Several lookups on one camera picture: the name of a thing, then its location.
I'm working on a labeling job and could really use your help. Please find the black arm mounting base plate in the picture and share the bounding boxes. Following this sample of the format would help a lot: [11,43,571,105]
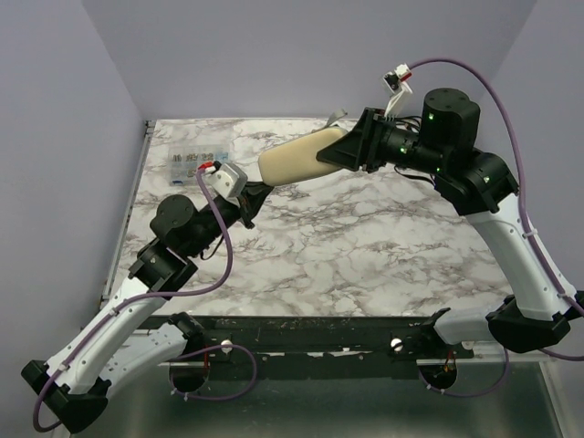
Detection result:
[170,313,474,381]

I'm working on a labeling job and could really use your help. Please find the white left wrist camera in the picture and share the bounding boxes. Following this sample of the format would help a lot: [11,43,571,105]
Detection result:
[197,162,248,200]

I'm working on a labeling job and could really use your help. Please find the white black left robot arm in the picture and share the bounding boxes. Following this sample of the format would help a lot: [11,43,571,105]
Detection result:
[21,181,273,433]

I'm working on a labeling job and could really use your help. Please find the clear plastic screw organizer box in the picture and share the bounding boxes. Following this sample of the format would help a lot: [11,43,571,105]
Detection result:
[167,144,230,186]

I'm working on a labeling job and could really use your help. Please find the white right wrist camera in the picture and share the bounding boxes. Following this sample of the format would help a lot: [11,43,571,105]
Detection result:
[383,64,412,120]

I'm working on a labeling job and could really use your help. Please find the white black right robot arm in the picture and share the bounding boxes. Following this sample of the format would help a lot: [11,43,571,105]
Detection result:
[317,88,583,353]

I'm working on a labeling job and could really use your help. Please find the aluminium front rail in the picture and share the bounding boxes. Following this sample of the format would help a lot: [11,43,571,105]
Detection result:
[417,341,558,366]

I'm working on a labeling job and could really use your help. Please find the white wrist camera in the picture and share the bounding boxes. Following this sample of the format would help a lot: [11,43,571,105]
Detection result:
[197,162,248,200]
[383,64,412,120]

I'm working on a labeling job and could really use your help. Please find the beige zippered umbrella case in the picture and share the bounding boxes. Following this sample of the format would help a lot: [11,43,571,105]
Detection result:
[257,109,348,187]

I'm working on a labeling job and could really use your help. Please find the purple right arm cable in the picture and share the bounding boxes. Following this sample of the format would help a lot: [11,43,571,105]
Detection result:
[410,57,584,361]

